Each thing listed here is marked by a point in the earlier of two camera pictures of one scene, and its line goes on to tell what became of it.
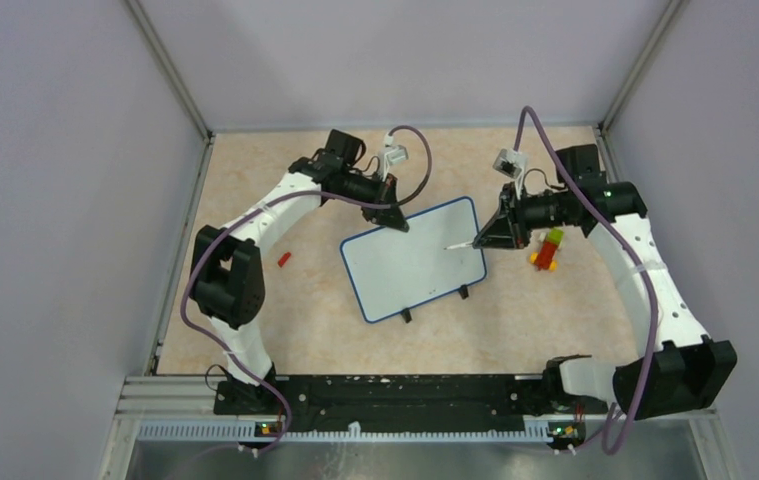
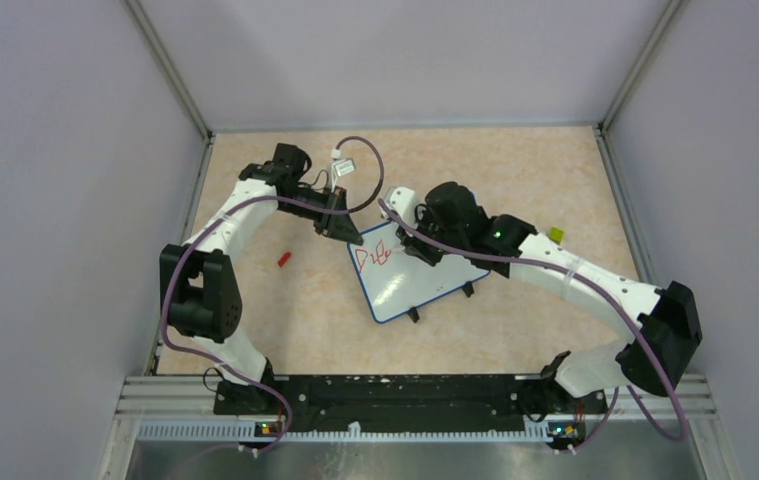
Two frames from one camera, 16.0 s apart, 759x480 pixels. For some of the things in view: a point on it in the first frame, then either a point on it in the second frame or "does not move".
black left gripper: [391, 217] to [338, 226]
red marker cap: [284, 259] does not move
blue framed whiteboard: [388, 269] does not move
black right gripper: [507, 229] to [414, 245]
